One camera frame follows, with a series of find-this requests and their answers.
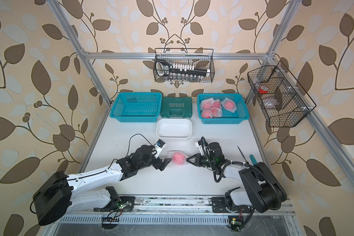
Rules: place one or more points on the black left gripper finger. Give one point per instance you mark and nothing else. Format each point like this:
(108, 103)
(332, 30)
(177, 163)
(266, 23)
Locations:
(157, 164)
(164, 164)

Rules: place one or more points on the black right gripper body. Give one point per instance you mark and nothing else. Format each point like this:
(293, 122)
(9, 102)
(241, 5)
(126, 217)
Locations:
(207, 161)

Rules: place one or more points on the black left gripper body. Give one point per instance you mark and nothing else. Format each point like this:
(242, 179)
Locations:
(148, 163)

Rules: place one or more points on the red apple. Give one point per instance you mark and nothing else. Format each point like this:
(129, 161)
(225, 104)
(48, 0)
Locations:
(179, 158)
(206, 114)

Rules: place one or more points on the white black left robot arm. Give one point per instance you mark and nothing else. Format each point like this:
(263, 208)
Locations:
(62, 193)

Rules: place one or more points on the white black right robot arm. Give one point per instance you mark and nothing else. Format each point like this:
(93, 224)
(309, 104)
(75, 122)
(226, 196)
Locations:
(260, 189)

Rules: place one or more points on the black yellow screwdriver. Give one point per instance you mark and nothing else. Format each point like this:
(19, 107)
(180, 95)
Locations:
(242, 154)

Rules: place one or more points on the white plastic tray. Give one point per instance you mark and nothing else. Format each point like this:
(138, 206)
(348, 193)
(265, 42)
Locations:
(176, 129)

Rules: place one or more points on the teal flat tool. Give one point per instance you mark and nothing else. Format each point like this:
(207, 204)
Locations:
(253, 159)

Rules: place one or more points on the netted apple front middle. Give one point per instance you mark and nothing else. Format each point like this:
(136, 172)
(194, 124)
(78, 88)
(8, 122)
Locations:
(216, 112)

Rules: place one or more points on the teal right plastic basket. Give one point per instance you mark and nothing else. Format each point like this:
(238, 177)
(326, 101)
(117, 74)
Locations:
(241, 114)

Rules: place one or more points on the teal plastic basket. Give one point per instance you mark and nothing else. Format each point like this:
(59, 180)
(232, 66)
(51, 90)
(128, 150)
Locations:
(241, 114)
(137, 107)

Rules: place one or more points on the teal left plastic basket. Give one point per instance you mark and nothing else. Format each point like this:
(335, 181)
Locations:
(137, 107)

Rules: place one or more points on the netted apple back middle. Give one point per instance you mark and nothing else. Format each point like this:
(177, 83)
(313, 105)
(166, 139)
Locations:
(217, 104)

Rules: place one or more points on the green plastic tool case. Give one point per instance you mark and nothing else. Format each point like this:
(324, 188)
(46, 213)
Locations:
(176, 107)

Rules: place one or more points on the black white tool in basket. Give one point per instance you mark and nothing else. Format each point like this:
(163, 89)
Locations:
(164, 68)

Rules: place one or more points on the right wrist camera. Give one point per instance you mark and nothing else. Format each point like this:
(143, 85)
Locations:
(202, 146)

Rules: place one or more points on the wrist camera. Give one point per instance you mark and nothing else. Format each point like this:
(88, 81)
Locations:
(202, 146)
(158, 147)

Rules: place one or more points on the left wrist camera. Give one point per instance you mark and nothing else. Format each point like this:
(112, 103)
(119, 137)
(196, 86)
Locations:
(158, 147)

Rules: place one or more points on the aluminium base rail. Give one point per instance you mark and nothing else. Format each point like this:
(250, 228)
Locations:
(171, 205)

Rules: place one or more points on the red object in wire basket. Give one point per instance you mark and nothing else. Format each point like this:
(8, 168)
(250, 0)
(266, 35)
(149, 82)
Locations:
(263, 90)

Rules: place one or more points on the black wire basket right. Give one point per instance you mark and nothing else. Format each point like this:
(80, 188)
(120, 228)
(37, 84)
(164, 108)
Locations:
(287, 102)

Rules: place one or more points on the black wire basket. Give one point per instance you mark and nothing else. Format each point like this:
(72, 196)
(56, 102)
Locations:
(287, 102)
(193, 65)

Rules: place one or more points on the black wire basket back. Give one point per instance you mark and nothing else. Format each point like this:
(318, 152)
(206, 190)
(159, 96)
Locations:
(193, 65)

